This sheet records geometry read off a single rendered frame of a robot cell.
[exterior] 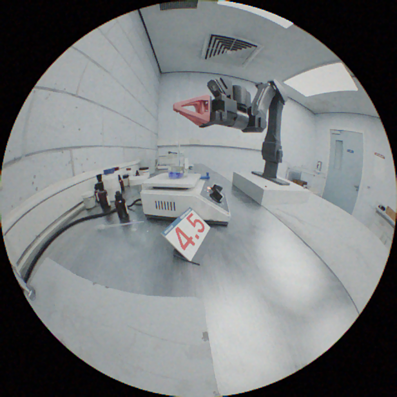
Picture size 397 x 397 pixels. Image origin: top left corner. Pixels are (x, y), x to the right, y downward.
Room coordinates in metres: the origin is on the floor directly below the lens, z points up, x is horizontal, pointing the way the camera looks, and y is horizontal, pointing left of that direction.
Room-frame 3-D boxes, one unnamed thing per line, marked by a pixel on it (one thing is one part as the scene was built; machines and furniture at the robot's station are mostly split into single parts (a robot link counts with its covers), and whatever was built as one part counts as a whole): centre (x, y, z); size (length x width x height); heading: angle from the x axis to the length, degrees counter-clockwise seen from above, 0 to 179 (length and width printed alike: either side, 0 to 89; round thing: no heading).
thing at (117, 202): (0.23, 0.20, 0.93); 0.03 x 0.03 x 0.07
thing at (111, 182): (0.34, 0.32, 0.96); 0.06 x 0.06 x 0.11
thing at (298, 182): (1.62, -2.02, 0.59); 0.65 x 0.48 x 0.93; 5
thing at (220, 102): (0.31, -0.05, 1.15); 0.10 x 0.07 x 0.07; 29
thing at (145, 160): (0.89, 0.40, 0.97); 0.18 x 0.13 x 0.15; 138
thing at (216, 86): (0.31, -0.05, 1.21); 0.07 x 0.06 x 0.11; 29
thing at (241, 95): (0.35, -0.14, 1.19); 0.12 x 0.09 x 0.12; 118
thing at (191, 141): (1.79, -0.33, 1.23); 1.90 x 0.06 x 0.10; 95
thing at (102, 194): (0.27, 0.30, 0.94); 0.03 x 0.03 x 0.08
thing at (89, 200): (0.27, 0.38, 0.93); 0.05 x 0.05 x 0.05
